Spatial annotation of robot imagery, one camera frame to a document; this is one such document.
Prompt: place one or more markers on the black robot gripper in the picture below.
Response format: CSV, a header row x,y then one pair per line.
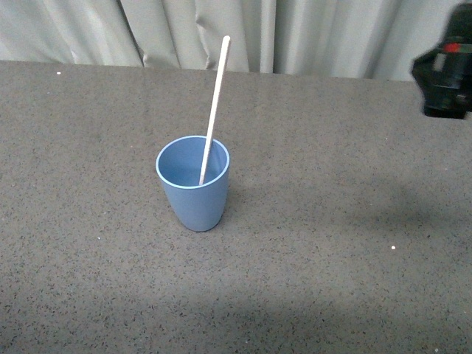
x,y
443,74

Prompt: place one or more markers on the beige wooden chopstick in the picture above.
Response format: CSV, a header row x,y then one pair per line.
x,y
226,43

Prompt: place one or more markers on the blue plastic cup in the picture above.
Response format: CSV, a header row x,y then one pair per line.
x,y
199,207

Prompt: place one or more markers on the grey-green pleated curtain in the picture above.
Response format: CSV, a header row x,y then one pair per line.
x,y
361,39

